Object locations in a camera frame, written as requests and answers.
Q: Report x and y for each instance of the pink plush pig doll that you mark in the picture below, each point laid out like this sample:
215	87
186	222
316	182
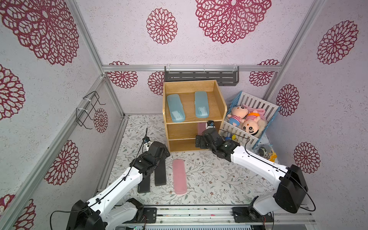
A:
237	115

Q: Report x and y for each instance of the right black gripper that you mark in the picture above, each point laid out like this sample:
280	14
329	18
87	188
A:
200	141

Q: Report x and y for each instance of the white and blue crib basket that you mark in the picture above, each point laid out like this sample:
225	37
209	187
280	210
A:
250	102

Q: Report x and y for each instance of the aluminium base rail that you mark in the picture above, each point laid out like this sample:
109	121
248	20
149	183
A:
221	217

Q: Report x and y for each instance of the small blue yellow toy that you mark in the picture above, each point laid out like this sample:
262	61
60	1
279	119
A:
230	136

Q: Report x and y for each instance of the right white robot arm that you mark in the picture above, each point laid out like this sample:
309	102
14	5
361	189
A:
290	184

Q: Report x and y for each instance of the small toys pile yellow grey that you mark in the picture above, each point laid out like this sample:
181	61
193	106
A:
266	151

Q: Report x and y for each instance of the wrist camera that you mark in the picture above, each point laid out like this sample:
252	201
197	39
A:
146	142
210	124

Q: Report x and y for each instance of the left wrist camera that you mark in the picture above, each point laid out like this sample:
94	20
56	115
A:
146	142

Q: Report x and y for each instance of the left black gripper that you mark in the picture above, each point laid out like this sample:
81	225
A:
166	153

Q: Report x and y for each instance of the wooden three-tier shelf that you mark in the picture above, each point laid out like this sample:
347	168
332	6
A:
181	136

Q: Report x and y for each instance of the orange plush doll black hair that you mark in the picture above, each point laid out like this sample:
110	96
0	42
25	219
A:
255	122

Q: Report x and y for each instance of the black wire wall rack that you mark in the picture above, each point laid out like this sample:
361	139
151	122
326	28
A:
83	113

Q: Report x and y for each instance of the grey wall-mounted metal rack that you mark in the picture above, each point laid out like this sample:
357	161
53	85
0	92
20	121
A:
223	78

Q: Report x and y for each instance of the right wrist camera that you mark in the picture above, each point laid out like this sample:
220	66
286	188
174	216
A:
210	124

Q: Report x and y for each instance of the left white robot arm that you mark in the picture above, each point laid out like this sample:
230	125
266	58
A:
100	213

